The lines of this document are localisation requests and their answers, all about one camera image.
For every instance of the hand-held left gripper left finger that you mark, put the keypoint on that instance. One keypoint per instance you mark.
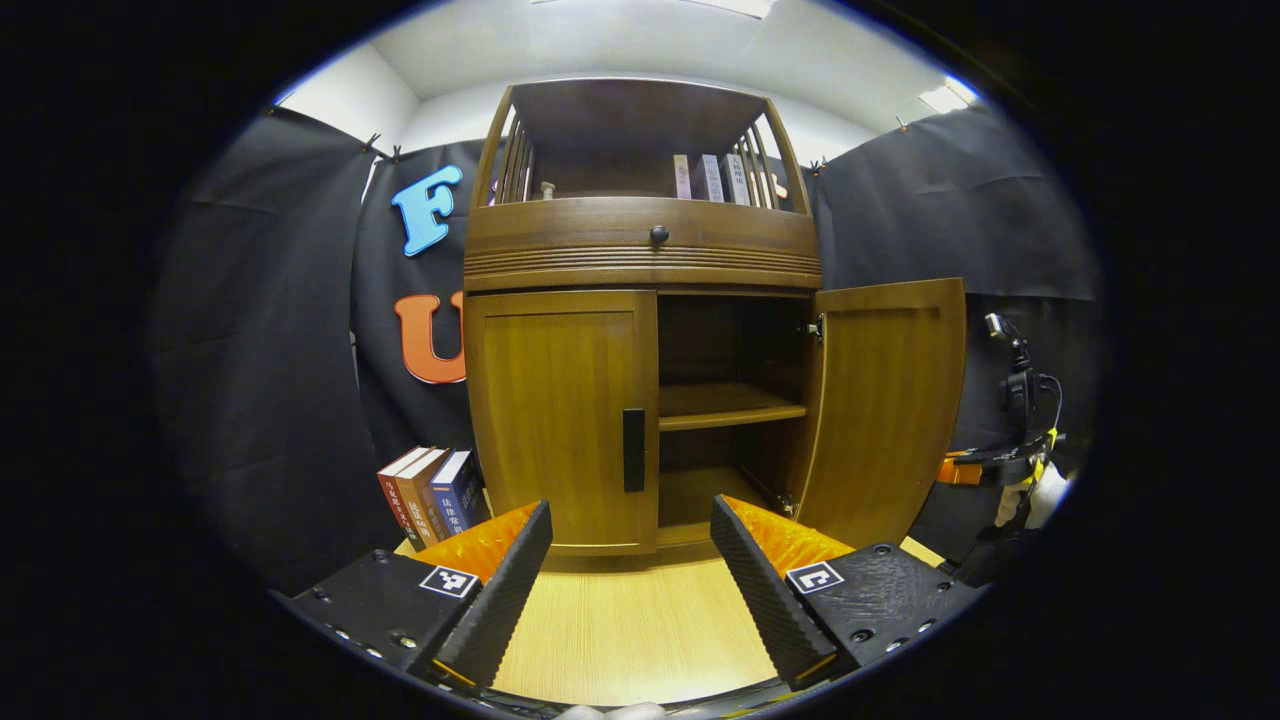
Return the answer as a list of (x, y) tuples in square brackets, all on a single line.
[(495, 605)]

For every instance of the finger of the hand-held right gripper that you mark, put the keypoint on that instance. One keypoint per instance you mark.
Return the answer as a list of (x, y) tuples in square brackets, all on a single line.
[(960, 472)]

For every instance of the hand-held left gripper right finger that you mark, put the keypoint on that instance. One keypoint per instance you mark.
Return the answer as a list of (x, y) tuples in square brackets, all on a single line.
[(765, 600)]

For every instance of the wooden shoe cabinet door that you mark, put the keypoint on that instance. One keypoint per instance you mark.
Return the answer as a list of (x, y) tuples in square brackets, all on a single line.
[(885, 410), (555, 420)]

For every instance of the wooden double-door shoe cabinet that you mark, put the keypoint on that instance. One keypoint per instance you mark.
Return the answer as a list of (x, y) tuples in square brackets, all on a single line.
[(640, 260)]

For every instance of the metal door hinge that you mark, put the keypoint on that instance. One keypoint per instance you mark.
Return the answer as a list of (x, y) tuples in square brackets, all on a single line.
[(785, 504), (816, 328)]

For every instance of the wooden inner cabinet shelf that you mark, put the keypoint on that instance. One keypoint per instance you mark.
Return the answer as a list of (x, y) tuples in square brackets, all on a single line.
[(725, 405)]

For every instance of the wooden cabinet drawer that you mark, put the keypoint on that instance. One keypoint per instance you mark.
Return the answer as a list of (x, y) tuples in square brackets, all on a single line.
[(720, 235)]

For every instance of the blue book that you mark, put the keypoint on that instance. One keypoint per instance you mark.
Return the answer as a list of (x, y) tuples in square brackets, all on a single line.
[(460, 495)]

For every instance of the brown book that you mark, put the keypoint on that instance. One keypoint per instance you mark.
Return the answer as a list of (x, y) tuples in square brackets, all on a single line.
[(420, 500)]

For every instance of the red book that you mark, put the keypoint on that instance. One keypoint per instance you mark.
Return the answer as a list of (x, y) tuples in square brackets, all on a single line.
[(395, 495)]

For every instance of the small ceiling light panel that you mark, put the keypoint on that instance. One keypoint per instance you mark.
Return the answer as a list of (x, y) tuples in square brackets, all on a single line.
[(946, 97)]

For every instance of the black backdrop cloth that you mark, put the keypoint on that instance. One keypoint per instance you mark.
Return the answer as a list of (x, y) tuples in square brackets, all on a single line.
[(270, 350)]

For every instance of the white grey book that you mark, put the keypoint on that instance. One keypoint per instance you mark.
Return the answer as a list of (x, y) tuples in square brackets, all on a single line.
[(737, 178)]

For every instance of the thin white book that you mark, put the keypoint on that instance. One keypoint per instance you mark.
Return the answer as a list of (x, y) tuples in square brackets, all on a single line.
[(710, 178)]

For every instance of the black round drawer knob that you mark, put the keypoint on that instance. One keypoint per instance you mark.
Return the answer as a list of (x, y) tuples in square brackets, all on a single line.
[(659, 235)]

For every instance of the large ceiling light panel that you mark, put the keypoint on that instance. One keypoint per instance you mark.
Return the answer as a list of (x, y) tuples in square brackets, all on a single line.
[(740, 6)]

